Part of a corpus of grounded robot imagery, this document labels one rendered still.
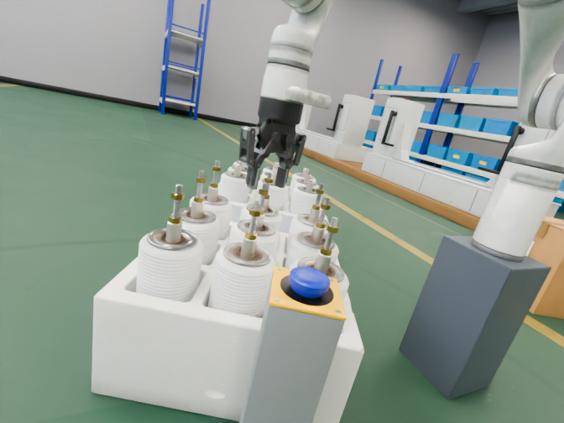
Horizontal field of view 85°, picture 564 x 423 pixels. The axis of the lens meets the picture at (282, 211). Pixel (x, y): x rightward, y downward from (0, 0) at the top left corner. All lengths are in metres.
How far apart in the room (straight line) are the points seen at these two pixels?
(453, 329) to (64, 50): 6.52
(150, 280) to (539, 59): 0.69
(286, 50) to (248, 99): 6.43
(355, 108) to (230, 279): 3.39
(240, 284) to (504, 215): 0.49
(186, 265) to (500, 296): 0.54
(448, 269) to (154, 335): 0.56
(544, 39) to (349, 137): 3.20
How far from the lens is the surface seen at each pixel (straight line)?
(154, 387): 0.58
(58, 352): 0.71
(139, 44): 6.62
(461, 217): 2.43
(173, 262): 0.48
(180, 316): 0.48
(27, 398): 0.66
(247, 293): 0.47
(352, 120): 3.74
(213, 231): 0.60
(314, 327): 0.30
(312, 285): 0.29
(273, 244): 0.58
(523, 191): 0.69
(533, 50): 0.66
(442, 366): 0.78
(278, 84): 0.52
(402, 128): 3.22
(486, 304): 0.70
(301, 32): 0.54
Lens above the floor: 0.47
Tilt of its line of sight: 18 degrees down
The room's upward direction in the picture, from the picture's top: 12 degrees clockwise
